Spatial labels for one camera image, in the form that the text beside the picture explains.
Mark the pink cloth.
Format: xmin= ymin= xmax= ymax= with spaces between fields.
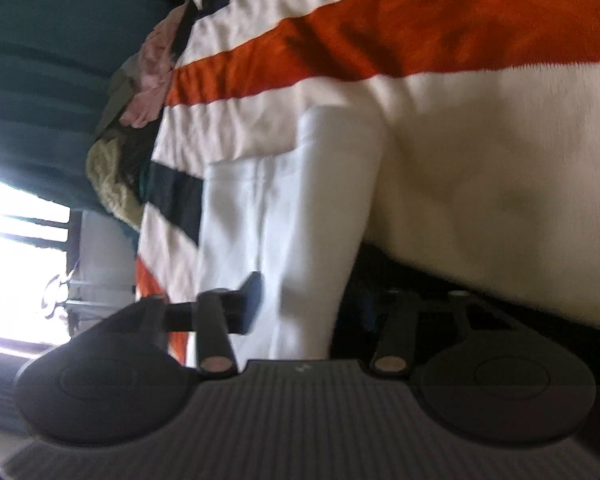
xmin=119 ymin=2 xmax=191 ymax=130

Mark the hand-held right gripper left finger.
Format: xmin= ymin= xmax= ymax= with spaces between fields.
xmin=87 ymin=272 xmax=262 ymax=376

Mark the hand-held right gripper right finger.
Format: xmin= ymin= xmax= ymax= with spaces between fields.
xmin=356 ymin=286 xmax=523 ymax=377

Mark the cream knitted cloth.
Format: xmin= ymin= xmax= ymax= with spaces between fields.
xmin=86 ymin=136 xmax=146 ymax=231

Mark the window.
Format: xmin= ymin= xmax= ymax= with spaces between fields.
xmin=0 ymin=172 xmax=73 ymax=348

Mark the white garment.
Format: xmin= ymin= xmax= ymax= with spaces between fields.
xmin=196 ymin=106 xmax=387 ymax=362

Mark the white cabinet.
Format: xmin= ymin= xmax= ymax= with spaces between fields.
xmin=66 ymin=209 xmax=142 ymax=337

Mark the olive cloth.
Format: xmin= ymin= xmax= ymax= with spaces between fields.
xmin=94 ymin=54 xmax=142 ymax=138

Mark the striped orange white navy blanket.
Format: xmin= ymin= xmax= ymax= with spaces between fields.
xmin=134 ymin=0 xmax=600 ymax=366

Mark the teal curtain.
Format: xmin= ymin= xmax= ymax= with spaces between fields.
xmin=0 ymin=0 xmax=183 ymax=213

